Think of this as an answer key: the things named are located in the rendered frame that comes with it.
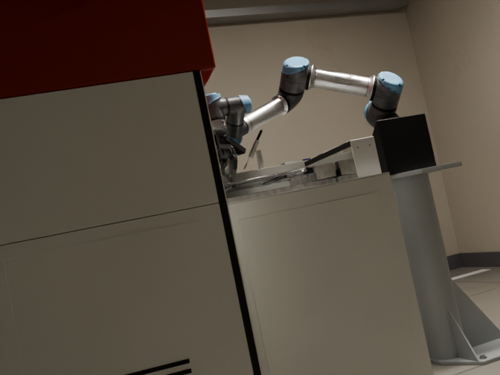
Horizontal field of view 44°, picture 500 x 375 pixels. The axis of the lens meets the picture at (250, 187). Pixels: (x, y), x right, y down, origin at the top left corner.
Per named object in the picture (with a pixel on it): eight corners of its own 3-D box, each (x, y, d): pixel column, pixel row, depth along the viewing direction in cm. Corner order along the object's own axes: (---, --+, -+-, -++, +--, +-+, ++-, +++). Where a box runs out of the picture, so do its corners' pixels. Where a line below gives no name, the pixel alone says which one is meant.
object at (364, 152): (358, 178, 218) (350, 140, 219) (311, 192, 272) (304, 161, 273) (382, 173, 220) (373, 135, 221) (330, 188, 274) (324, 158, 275)
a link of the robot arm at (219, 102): (224, 91, 245) (204, 93, 242) (230, 117, 245) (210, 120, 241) (218, 95, 252) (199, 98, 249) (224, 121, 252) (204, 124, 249)
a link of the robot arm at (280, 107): (286, 100, 293) (216, 139, 262) (289, 80, 286) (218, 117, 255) (305, 110, 288) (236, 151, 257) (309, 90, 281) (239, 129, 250)
